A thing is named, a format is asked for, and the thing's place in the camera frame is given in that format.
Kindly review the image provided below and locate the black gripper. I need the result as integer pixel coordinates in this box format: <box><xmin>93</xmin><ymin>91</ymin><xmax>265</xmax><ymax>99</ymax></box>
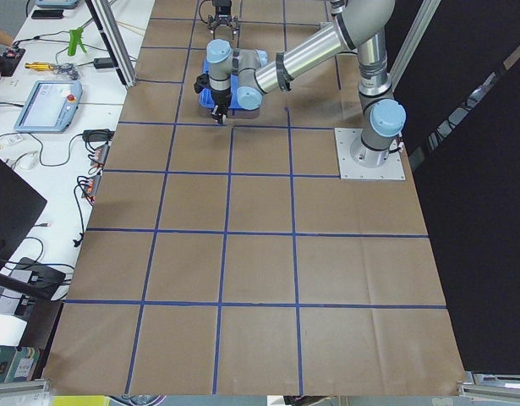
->
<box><xmin>207</xmin><ymin>0</ymin><xmax>240</xmax><ymax>41</ymax></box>
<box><xmin>211</xmin><ymin>88</ymin><xmax>230</xmax><ymax>125</ymax></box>

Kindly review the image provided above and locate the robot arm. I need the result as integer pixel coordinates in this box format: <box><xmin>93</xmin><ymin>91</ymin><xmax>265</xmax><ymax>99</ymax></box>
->
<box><xmin>194</xmin><ymin>0</ymin><xmax>407</xmax><ymax>168</ymax></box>

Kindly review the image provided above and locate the blue plastic tray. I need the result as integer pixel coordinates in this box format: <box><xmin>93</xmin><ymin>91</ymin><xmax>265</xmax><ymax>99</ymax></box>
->
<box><xmin>199</xmin><ymin>74</ymin><xmax>264</xmax><ymax>111</ymax></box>

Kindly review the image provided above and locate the black power adapter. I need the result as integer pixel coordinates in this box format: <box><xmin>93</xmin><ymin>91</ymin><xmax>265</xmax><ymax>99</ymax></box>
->
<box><xmin>92</xmin><ymin>58</ymin><xmax>115</xmax><ymax>69</ymax></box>

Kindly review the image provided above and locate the brown paper table cover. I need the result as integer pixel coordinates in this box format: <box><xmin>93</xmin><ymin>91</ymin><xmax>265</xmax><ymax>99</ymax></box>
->
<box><xmin>44</xmin><ymin>1</ymin><xmax>463</xmax><ymax>396</ymax></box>

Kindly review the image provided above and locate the green reach grabber tool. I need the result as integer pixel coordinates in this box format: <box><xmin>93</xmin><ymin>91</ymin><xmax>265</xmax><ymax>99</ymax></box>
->
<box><xmin>67</xmin><ymin>26</ymin><xmax>87</xmax><ymax>57</ymax></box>

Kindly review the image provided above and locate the teach pendant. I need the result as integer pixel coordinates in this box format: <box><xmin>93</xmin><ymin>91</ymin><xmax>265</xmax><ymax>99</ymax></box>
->
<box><xmin>14</xmin><ymin>80</ymin><xmax>83</xmax><ymax>133</ymax></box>

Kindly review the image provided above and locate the black monitor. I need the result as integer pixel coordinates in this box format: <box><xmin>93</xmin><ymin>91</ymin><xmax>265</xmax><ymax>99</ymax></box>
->
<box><xmin>0</xmin><ymin>159</ymin><xmax>47</xmax><ymax>270</ymax></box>

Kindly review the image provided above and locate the aluminium frame post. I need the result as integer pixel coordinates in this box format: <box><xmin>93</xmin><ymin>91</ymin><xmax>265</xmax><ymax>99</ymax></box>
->
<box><xmin>85</xmin><ymin>0</ymin><xmax>137</xmax><ymax>89</ymax></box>

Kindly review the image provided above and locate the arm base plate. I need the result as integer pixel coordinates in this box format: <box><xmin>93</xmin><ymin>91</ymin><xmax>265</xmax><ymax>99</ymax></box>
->
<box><xmin>334</xmin><ymin>128</ymin><xmax>406</xmax><ymax>181</ymax></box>

